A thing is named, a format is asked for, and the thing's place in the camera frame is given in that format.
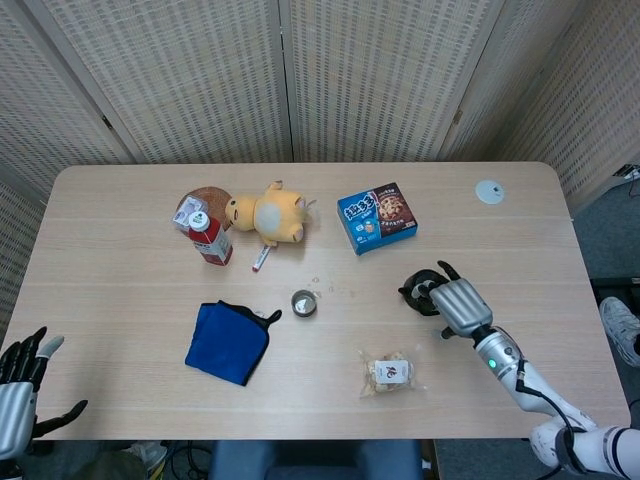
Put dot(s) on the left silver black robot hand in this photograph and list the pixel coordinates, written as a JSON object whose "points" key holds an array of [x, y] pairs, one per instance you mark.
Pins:
{"points": [[15, 407]]}

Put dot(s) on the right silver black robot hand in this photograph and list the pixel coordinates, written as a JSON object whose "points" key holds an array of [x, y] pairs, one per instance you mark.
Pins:
{"points": [[462, 307]]}

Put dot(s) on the black cast iron teapot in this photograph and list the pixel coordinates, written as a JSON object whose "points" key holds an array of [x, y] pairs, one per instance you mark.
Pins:
{"points": [[415, 300]]}

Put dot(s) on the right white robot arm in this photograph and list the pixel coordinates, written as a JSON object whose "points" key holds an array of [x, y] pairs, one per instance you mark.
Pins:
{"points": [[505, 365]]}

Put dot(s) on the clear snack bag white label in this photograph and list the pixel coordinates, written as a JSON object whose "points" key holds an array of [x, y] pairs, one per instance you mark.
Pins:
{"points": [[387, 372]]}

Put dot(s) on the white round table grommet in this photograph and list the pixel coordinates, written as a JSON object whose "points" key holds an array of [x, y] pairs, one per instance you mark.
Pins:
{"points": [[487, 192]]}

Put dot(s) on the blue cookie box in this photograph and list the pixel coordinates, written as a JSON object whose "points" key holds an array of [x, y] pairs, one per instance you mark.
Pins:
{"points": [[375, 220]]}

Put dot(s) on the white grey sneaker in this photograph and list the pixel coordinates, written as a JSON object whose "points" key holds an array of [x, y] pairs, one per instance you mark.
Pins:
{"points": [[617, 325]]}

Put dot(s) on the woven folding screen panel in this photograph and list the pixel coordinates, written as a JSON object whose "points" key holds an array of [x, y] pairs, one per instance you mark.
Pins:
{"points": [[495, 90], [380, 75], [15, 250], [190, 75], [50, 100], [600, 100]]}

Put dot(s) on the red and white marker pen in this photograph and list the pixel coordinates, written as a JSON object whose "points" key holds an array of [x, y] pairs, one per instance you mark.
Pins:
{"points": [[260, 259]]}

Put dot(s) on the yellow plush toy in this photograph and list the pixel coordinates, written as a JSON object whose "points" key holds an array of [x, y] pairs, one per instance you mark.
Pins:
{"points": [[272, 215]]}

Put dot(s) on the white power strip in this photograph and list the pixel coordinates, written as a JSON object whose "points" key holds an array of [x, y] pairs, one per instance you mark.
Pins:
{"points": [[631, 173]]}

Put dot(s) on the blue cloth with black trim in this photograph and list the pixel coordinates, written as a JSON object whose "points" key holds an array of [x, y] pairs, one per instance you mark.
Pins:
{"points": [[225, 345]]}

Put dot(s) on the red NFC juice bottle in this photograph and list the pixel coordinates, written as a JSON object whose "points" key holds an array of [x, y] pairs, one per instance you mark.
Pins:
{"points": [[212, 245]]}

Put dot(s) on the round brown bread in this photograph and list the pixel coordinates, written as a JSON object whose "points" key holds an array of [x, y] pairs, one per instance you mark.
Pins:
{"points": [[212, 197]]}

